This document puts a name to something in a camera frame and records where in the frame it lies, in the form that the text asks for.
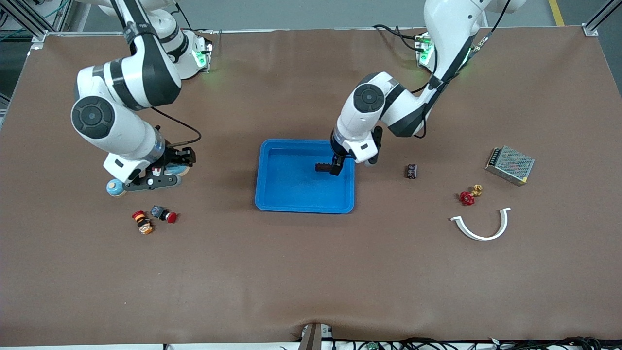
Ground brown table mat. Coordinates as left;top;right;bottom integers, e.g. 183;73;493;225
0;27;622;347

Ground aluminium frame profile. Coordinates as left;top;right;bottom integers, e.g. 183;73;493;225
582;0;622;37
0;0;66;45

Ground blue plastic tray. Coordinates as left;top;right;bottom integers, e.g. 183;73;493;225
255;140;356;214

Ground brass valve with red handle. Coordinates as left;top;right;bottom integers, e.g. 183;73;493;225
460;184;484;206

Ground red mushroom push button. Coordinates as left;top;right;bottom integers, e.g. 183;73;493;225
150;205;178;224

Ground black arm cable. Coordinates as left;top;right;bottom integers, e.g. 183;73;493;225
151;106;203;147
411;0;511;139

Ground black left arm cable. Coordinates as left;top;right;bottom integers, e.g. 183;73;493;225
411;0;511;139

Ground black left arm base cables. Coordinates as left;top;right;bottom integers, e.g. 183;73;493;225
372;23;424;52

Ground orange and red button switch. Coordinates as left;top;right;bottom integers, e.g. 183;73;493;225
132;210;155;235

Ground metal table edge bracket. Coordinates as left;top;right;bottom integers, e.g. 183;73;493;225
298;322;334;350

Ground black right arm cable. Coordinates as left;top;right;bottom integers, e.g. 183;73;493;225
151;106;203;147

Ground white curved plastic clip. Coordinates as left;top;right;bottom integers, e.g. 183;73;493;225
449;208;512;242

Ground metal mesh power supply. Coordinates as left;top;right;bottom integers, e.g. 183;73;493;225
485;145;536;187

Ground green cable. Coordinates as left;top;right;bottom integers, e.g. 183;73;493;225
36;0;71;18

